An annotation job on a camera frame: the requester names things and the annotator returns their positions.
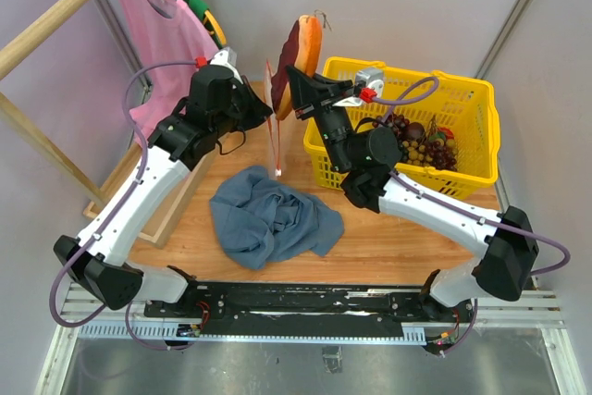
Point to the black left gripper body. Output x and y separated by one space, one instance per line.
243 111

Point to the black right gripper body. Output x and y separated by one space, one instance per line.
334 127

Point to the clear zip bag orange seal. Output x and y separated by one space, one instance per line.
277 145

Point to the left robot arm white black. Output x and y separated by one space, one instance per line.
97 258

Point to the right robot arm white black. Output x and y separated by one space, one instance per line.
503 246

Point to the dark red grape bunch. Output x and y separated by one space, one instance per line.
397 123

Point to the dark purple plum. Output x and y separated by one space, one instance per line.
415 131

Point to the pink t-shirt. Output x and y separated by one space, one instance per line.
159 40

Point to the colourful small toy fruit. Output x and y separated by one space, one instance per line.
442 133

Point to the dark purple grape bunch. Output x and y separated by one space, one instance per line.
441 155

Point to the blue crumpled cloth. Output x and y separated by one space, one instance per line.
259 220

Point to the yellow plastic basket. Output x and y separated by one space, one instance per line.
462 105

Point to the wooden clothes rack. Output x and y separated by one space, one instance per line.
70 74

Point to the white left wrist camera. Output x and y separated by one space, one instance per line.
226 57

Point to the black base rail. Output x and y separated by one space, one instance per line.
304 311

